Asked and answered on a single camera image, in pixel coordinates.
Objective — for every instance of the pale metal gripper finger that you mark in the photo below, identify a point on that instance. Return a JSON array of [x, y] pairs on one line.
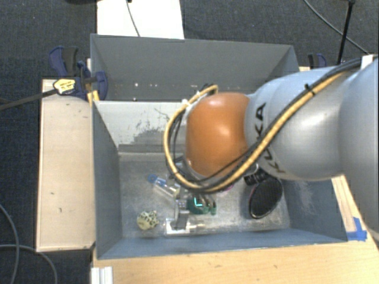
[[176, 216], [183, 220]]

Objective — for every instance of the clear rectangular plastic piece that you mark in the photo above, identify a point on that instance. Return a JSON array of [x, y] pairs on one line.
[[195, 228]]

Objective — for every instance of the grey metal bin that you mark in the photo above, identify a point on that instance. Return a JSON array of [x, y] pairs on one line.
[[142, 69]]

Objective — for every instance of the clear tube with blue cap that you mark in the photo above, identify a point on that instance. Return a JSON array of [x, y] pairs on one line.
[[161, 184]]

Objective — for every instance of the pale wood board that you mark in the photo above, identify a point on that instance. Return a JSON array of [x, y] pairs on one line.
[[65, 170]]

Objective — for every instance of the black oval disc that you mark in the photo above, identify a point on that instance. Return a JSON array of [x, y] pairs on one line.
[[265, 200]]

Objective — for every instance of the black cylinder on white bracket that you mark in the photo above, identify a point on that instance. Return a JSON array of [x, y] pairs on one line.
[[257, 177]]

